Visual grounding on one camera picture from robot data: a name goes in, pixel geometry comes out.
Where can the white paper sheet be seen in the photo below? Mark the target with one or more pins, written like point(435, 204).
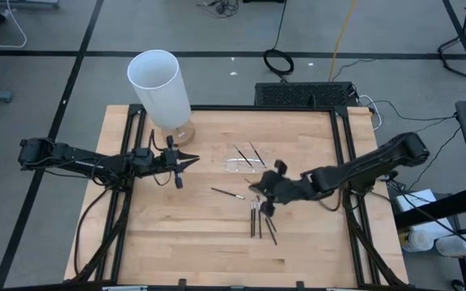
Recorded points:
point(417, 198)

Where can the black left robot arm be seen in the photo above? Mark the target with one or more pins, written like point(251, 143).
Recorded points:
point(75, 155)

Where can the black keyboard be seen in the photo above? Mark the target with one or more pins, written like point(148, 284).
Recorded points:
point(297, 95)

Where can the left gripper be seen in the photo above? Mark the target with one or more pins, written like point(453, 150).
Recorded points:
point(170, 161)

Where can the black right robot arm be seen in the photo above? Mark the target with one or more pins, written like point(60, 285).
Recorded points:
point(370, 159)

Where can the black aluminium table frame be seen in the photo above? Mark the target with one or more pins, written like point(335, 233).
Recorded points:
point(257, 108)

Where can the white paper towel roll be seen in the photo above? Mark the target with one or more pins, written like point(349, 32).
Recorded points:
point(419, 241)
point(455, 246)

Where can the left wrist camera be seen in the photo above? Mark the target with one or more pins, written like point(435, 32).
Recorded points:
point(143, 155)

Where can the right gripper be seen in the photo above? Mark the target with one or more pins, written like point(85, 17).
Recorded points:
point(285, 190)

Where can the clear acrylic organizer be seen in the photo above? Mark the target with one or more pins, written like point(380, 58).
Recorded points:
point(249, 165)

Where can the black marker pair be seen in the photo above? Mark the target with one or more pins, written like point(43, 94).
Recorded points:
point(251, 222)

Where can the white shade wooden base lamp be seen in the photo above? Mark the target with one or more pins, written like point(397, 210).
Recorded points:
point(160, 89)

